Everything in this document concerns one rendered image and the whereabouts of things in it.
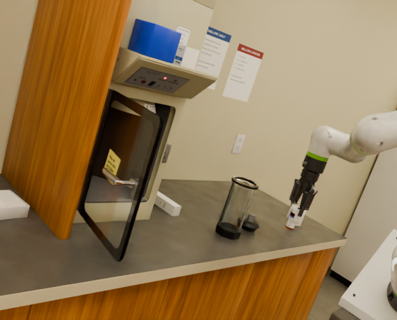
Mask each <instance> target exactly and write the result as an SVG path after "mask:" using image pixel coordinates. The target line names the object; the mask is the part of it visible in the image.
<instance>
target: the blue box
mask: <svg viewBox="0 0 397 320"><path fill-rule="evenodd" d="M181 35H182V34H181V33H180V32H177V31H175V30H171V29H169V28H166V27H163V26H161V25H158V24H156V23H152V22H147V21H145V20H140V19H137V18H136V19H135V23H134V26H133V31H132V33H131V38H130V42H129V45H128V49H129V50H132V51H134V52H137V53H140V54H142V55H145V56H147V57H151V58H155V59H158V60H162V61H164V62H168V63H173V61H174V59H175V55H176V52H177V48H178V44H179V42H180V38H181Z"/></svg>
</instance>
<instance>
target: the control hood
mask: <svg viewBox="0 0 397 320"><path fill-rule="evenodd" d="M141 67H145V68H148V69H152V70H156V71H159V72H164V73H167V74H171V75H174V76H178V77H183V78H186V79H190V81H188V82H187V83H185V84H184V85H183V86H182V87H180V88H179V89H178V90H177V91H175V92H174V93H168V92H165V91H159V90H154V89H151V88H146V87H143V86H137V85H134V84H128V83H125V81H126V80H127V79H128V78H130V77H131V76H132V75H133V74H134V73H135V72H136V71H138V70H139V68H141ZM217 79H218V78H217V77H216V76H213V75H211V74H207V73H205V72H202V71H200V70H197V69H194V70H193V69H190V68H187V67H183V66H180V65H177V64H175V63H168V62H164V61H162V60H158V59H155V58H151V57H147V56H145V55H142V54H140V53H137V52H134V51H132V50H128V49H126V48H122V47H119V51H118V55H117V59H116V63H115V66H114V70H113V73H112V77H111V81H112V82H115V83H120V84H126V85H129V86H134V87H138V88H143V89H147V90H152V91H157V92H161V93H166V94H169V95H175V96H178V97H184V98H189V99H192V98H194V97H195V96H196V95H198V94H199V93H201V92H202V91H203V90H205V89H206V88H207V87H209V86H210V85H211V84H213V83H214V82H215V81H216V80H217Z"/></svg>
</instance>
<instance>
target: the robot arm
mask: <svg viewBox="0 0 397 320"><path fill-rule="evenodd" d="M396 147H397V110H396V111H392V112H383V113H378V114H370V115H368V116H365V117H364V118H362V119H361V120H360V121H359V122H358V123H357V125H356V126H355V128H354V129H353V130H352V132H351V134H350V135H348V134H345V133H343V132H341V131H338V130H336V129H333V128H331V127H329V126H320V127H318V128H316V129H315V130H314V131H313V132H312V134H311V140H310V144H309V148H308V150H307V154H306V156H305V159H304V161H303V162H302V167H303V169H302V172H301V174H300V175H301V178H300V179H295V181H294V186H293V189H292V192H291V194H290V198H289V200H291V205H290V208H289V212H288V214H287V218H289V216H290V213H291V212H292V208H297V206H298V203H297V202H298V200H299V199H300V197H301V195H302V193H303V195H302V200H301V203H300V208H297V211H296V214H295V216H294V218H293V223H299V220H300V218H301V216H302V214H303V212H304V210H309V208H310V205H311V203H312V201H313V199H314V197H315V195H316V194H317V193H318V191H317V190H316V189H315V188H314V184H315V183H316V182H317V181H318V178H319V176H320V174H322V173H323V172H324V169H325V166H326V164H327V162H328V159H329V157H330V156H331V155H333V156H337V157H339V158H342V159H344V160H346V161H349V162H350V163H360V162H362V161H364V160H365V159H366V158H367V156H371V155H374V154H378V153H381V152H384V151H386V150H389V149H393V148H396ZM387 298H388V300H389V303H390V305H391V307H392V308H393V309H394V310H395V311H396V312H397V246H396V247H395V248H394V250H393V253H392V258H391V281H390V282H389V284H388V287H387Z"/></svg>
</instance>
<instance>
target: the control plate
mask: <svg viewBox="0 0 397 320"><path fill-rule="evenodd" d="M164 77H167V78H166V79H163V78H164ZM134 79H137V80H136V81H134ZM174 80H177V81H176V82H174ZM141 81H146V83H144V84H142V83H141ZM152 81H154V82H156V83H155V84H153V85H152V86H148V84H149V83H150V82H152ZM188 81H190V79H186V78H183V77H178V76H174V75H171V74H167V73H164V72H159V71H156V70H152V69H148V68H145V67H141V68H139V70H138V71H136V72H135V73H134V74H133V75H132V76H131V77H130V78H128V79H127V80H126V81H125V83H128V84H134V85H137V86H143V87H146V88H151V89H154V90H159V91H165V92H168V93H174V92H175V91H177V90H178V89H179V88H180V87H182V86H183V85H184V84H185V83H187V82H188ZM159 84H160V85H161V86H158V85H159ZM164 86H166V88H165V87H164ZM170 87H172V89H170Z"/></svg>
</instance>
